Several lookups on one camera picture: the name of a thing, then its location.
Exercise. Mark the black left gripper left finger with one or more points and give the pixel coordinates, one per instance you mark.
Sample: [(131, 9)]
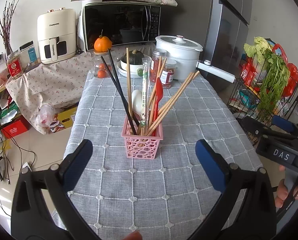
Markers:
[(30, 217)]

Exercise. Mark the black microwave oven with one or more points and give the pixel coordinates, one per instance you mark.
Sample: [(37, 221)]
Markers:
[(122, 22)]

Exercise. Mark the person's right hand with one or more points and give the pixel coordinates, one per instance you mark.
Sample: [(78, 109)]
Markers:
[(282, 193)]

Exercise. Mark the floral cloth cover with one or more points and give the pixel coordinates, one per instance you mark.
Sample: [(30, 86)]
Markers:
[(58, 84)]

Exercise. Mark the red plastic spoon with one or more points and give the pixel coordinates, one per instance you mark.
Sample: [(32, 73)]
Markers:
[(159, 95)]

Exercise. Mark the black chopstick gold tip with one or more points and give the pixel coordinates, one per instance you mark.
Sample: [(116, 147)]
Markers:
[(118, 87)]

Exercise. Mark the paper-wrapped chopsticks pair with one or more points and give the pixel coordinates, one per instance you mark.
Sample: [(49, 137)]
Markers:
[(146, 63)]

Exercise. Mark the grey checked tablecloth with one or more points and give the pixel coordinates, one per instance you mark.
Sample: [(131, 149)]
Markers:
[(164, 198)]

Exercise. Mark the cream air fryer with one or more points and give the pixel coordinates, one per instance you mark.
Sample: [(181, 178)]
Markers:
[(56, 35)]

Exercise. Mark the clear jar with tangerines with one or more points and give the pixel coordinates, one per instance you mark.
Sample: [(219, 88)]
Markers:
[(100, 70)]

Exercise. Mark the red-filled plastic jar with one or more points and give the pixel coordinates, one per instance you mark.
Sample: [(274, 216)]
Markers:
[(156, 55), (167, 74)]

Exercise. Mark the white electric pot with lid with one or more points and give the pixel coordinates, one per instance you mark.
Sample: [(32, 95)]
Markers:
[(186, 54)]

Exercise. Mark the white ceramic bowl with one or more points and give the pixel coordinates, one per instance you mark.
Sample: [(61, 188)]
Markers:
[(136, 71)]

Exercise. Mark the white plastic spoon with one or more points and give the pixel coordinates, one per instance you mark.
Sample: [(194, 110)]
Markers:
[(137, 101)]

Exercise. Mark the black wire vegetable rack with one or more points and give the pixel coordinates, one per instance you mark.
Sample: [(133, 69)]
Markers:
[(244, 101)]

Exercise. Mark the dark green pumpkin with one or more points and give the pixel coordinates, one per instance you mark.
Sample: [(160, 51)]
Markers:
[(135, 57)]

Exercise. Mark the orange pumpkin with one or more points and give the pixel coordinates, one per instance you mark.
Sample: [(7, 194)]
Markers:
[(102, 44)]

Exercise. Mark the leafy green vegetables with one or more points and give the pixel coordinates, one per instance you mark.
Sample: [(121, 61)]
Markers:
[(271, 74)]

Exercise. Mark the pink perforated plastic basket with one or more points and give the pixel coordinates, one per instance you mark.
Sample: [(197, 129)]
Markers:
[(141, 147)]

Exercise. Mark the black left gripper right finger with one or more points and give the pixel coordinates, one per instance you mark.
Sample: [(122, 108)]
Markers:
[(245, 207)]

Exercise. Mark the grey refrigerator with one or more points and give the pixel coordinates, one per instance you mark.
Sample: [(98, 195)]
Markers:
[(227, 33)]

